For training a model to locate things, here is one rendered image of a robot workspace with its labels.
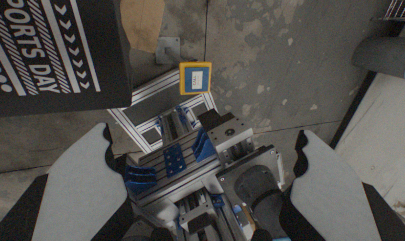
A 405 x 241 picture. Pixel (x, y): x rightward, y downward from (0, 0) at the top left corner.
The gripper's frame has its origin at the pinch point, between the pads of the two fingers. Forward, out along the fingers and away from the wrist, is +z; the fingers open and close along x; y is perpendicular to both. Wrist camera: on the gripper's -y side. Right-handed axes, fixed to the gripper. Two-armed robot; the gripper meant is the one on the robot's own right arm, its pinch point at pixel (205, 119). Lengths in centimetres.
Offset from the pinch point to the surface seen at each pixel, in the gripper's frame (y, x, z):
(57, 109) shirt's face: 21, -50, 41
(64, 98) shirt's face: 17, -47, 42
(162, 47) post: 10, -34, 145
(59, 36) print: -2, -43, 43
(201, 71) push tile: 9, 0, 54
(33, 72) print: 8, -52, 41
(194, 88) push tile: 15, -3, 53
